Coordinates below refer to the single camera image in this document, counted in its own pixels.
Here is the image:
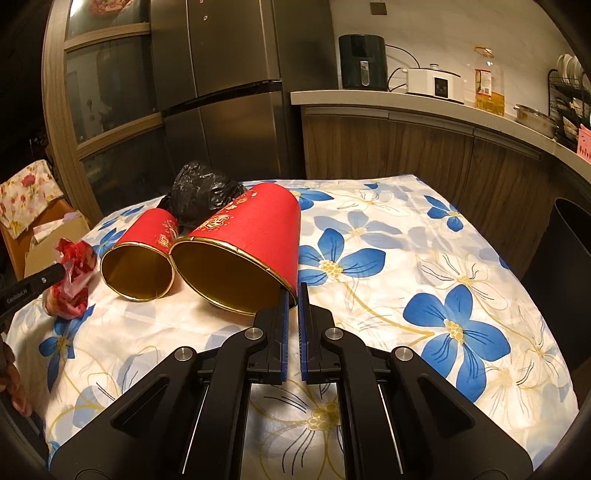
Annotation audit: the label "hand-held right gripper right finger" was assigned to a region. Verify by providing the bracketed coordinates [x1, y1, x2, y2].
[299, 282, 541, 480]

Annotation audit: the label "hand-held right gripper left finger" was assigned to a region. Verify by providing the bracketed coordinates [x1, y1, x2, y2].
[48, 293, 291, 480]

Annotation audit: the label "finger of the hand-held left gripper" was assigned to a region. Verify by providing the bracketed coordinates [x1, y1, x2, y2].
[0, 262, 64, 324]

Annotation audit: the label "red wrapper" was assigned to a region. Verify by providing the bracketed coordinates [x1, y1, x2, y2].
[41, 239, 99, 319]

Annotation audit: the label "large red cylinder box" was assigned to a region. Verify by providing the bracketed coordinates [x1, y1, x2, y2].
[168, 182, 303, 317]

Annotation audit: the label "black trash bin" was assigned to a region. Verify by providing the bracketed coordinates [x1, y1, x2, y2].
[522, 198, 591, 370]

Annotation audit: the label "person's left hand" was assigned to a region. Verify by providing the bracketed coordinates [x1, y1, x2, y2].
[0, 339, 33, 416]

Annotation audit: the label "cardboard box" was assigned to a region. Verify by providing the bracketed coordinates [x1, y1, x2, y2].
[23, 212, 90, 278]

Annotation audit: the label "floral chair cover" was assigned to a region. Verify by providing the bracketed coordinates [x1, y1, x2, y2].
[0, 159, 63, 240]

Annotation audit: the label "small red cylinder box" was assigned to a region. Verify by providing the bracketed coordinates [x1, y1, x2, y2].
[100, 208, 181, 303]

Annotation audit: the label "blue floral tablecloth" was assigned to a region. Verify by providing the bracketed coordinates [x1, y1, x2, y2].
[9, 173, 580, 472]

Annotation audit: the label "black plastic bag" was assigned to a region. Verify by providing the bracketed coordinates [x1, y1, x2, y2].
[157, 161, 247, 229]

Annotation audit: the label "wooden glass door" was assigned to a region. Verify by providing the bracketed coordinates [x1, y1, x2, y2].
[41, 0, 167, 222]

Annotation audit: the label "wooden kitchen cabinets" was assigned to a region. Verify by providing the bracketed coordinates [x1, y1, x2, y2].
[300, 107, 591, 278]

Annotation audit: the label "beige kitchen countertop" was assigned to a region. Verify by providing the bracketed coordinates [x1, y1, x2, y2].
[290, 90, 591, 185]

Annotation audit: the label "steel refrigerator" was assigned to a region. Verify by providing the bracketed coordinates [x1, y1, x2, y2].
[150, 0, 335, 185]

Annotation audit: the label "dark air fryer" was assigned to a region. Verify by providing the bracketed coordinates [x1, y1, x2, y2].
[338, 34, 387, 90]

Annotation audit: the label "white rice cooker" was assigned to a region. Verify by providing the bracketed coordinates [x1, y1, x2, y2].
[401, 64, 467, 104]

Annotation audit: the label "cooking oil bottle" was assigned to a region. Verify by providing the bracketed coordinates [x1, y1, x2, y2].
[473, 46, 506, 116]

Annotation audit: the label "steel pot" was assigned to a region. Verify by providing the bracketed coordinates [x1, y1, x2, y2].
[513, 104, 559, 138]

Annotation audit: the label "black dish rack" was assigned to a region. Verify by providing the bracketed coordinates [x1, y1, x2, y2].
[547, 54, 591, 144]

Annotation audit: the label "appliance power cable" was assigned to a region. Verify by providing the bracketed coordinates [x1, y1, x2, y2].
[387, 44, 416, 93]

